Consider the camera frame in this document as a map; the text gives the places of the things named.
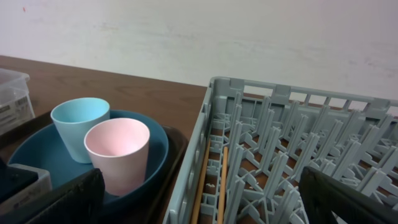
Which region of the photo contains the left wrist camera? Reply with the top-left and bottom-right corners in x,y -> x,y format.
1,164 -> 52,215

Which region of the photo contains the grey dishwasher rack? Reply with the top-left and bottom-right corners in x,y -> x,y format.
164,77 -> 397,223

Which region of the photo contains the light blue cup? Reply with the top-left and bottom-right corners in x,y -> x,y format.
50,97 -> 110,164

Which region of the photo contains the wooden chopstick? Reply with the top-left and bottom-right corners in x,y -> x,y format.
217,146 -> 228,224
190,140 -> 211,224

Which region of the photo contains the pink cup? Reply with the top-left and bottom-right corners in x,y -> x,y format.
84,118 -> 150,196

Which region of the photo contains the clear plastic bin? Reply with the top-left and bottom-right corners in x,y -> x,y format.
0,68 -> 35,135

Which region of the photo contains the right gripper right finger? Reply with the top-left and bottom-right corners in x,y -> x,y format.
298,166 -> 397,224

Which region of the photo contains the dark blue plate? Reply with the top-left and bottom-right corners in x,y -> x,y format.
9,110 -> 169,217

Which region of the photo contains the brown serving tray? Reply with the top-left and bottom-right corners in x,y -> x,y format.
1,113 -> 188,223

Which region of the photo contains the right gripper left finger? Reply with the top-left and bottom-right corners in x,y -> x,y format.
1,169 -> 104,224

